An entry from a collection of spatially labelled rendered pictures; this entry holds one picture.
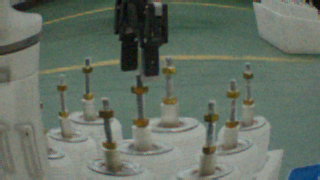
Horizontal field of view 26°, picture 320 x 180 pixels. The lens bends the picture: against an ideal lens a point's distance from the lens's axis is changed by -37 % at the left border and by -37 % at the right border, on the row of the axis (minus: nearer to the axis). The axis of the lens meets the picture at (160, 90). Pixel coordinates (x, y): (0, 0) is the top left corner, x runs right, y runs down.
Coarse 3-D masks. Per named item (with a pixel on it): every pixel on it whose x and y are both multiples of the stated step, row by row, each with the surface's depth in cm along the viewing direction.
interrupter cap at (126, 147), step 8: (120, 144) 124; (128, 144) 124; (152, 144) 125; (160, 144) 124; (168, 144) 124; (120, 152) 121; (128, 152) 120; (136, 152) 120; (144, 152) 120; (152, 152) 120; (160, 152) 120; (168, 152) 121
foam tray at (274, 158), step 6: (276, 150) 137; (282, 150) 137; (270, 156) 135; (276, 156) 133; (282, 156) 137; (270, 162) 131; (276, 162) 130; (264, 168) 128; (270, 168) 127; (276, 168) 131; (258, 174) 125; (264, 174) 124; (270, 174) 124; (276, 174) 134
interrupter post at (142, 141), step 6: (132, 126) 123; (138, 132) 122; (144, 132) 122; (150, 132) 122; (138, 138) 122; (144, 138) 122; (150, 138) 123; (138, 144) 122; (144, 144) 122; (150, 144) 123; (138, 150) 122; (144, 150) 122
